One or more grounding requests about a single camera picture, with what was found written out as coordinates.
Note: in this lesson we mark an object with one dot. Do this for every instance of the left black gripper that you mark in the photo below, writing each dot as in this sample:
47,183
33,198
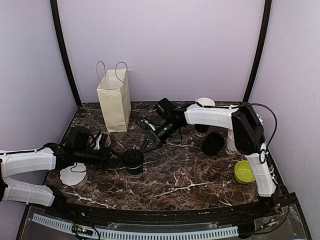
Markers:
106,161

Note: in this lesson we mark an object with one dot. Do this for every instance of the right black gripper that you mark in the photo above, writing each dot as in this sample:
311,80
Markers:
153,139

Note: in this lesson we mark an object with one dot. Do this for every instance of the black plastic cup lid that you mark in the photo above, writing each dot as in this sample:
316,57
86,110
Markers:
132,158

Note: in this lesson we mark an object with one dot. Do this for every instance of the black paper coffee cup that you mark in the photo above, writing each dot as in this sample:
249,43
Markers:
135,171

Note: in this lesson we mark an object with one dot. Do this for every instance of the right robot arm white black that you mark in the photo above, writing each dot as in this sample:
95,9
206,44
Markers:
242,120

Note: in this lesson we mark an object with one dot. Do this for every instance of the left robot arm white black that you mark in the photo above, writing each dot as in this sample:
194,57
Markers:
49,157

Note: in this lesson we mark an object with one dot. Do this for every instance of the brown cardboard cup carrier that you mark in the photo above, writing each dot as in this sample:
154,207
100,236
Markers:
105,140

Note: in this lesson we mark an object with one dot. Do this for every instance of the white scalloped bowl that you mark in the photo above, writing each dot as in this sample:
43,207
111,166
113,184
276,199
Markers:
74,176

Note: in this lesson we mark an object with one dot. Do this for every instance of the stack of paper cups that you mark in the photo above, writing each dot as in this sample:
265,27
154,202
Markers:
201,130

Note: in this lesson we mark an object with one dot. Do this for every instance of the stack of black lids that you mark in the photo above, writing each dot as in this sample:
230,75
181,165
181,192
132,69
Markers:
212,144

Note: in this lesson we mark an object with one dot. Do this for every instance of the white cup holding straws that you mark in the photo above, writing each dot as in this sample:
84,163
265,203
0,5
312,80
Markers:
230,147

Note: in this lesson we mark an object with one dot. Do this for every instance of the green bowl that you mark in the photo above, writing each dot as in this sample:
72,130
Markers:
243,173

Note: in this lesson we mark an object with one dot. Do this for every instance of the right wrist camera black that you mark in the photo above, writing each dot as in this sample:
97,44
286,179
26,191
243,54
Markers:
164,108

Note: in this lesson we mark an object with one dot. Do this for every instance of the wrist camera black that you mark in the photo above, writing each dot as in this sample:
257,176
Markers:
164,108
77,138

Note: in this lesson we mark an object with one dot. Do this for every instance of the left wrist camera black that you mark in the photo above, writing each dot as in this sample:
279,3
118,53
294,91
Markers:
77,138

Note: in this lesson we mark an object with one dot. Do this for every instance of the cream paper bag with handles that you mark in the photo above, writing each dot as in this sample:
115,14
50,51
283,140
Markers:
114,99

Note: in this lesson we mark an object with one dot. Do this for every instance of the white cable duct strip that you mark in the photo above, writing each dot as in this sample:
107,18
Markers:
84,232

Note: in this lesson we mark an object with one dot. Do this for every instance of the left black frame post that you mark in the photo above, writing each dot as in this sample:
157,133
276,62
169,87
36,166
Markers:
63,51

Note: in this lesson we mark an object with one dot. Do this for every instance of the black frame post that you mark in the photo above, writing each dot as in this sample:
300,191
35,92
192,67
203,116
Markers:
259,50
63,51

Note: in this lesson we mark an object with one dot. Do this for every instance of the right black frame post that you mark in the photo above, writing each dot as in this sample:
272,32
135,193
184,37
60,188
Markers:
259,50

